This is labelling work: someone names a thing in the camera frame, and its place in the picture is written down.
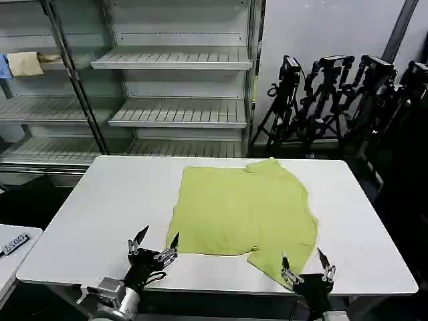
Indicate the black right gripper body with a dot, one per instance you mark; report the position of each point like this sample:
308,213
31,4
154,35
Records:
314,291

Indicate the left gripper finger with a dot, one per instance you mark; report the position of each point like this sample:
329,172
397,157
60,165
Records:
166,256
134,246

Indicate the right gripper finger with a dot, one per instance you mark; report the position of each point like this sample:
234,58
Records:
328,272
289,273

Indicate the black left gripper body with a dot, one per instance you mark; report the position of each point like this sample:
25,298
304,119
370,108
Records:
143,267

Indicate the lime green shirt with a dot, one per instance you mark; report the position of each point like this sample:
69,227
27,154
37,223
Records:
240,210

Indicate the large white table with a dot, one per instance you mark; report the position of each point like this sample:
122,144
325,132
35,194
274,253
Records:
117,200

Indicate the black label plate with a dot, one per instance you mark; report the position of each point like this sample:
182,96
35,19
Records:
15,241

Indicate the small white side table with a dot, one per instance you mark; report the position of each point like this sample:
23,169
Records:
13,264

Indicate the grey glass-fronted shelf unit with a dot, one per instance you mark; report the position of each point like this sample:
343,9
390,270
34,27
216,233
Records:
40,110

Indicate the grey open shelf unit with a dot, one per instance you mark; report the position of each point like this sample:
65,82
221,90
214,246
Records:
180,83

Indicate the black tripod with camera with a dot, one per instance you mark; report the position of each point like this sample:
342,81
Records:
374,97
322,110
284,100
414,100

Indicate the grey slanted metal post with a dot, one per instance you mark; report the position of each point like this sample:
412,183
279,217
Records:
399,30

